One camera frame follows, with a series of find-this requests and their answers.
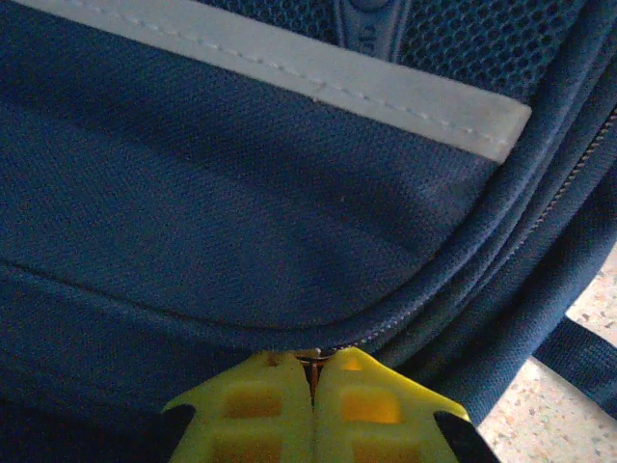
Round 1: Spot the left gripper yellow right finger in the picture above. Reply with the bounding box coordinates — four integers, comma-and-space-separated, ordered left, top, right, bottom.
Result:
312, 345, 500, 463

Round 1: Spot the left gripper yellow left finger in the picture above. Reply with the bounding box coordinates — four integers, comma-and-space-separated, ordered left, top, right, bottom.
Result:
161, 350, 317, 463

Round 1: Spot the navy blue student backpack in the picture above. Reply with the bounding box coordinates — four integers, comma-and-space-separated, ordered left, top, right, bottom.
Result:
0, 0, 617, 463

